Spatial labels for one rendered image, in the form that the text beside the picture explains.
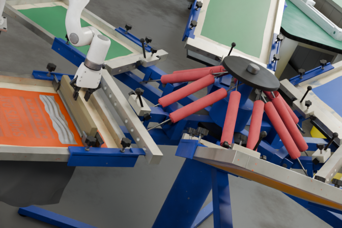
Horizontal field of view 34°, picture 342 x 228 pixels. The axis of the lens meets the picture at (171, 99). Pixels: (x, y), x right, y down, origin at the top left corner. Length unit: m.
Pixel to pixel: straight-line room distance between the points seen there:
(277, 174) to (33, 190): 1.18
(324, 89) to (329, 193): 1.96
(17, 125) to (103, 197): 1.49
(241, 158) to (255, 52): 2.14
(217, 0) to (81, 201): 1.56
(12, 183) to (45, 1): 1.58
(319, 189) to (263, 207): 2.86
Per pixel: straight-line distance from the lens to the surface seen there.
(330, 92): 3.46
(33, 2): 3.52
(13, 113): 2.38
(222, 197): 2.46
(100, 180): 3.81
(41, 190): 2.37
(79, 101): 2.40
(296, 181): 1.52
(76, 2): 2.29
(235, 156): 1.46
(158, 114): 2.60
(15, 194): 2.36
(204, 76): 2.80
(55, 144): 2.27
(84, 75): 2.32
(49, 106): 2.49
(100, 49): 2.26
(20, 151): 2.12
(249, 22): 3.69
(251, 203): 4.36
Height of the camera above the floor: 2.22
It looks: 25 degrees down
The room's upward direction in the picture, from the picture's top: 25 degrees clockwise
